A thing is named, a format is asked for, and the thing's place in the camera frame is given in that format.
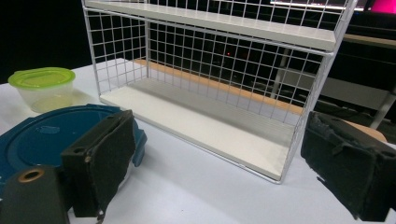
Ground round container with blue lid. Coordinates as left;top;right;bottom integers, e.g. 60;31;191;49
0;104;148;200

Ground white wire shelf rack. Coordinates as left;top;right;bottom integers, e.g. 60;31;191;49
81;0;359;185

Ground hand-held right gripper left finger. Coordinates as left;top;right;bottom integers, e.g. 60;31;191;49
61;109;136;218

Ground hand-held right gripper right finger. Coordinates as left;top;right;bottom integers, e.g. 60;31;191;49
300;111;396;222

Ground white metal desk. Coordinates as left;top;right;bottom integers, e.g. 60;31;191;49
270;33;396;129

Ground small container with green lid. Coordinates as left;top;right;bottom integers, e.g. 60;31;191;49
7;66;77;114

